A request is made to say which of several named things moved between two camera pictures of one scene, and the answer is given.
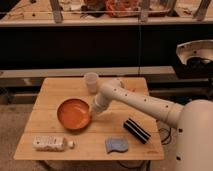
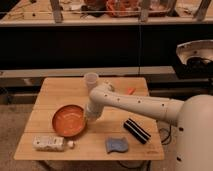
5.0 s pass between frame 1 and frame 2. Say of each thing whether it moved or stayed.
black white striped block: stayed
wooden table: stayed
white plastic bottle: stayed
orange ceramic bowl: moved
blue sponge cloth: stayed
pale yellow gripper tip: moved
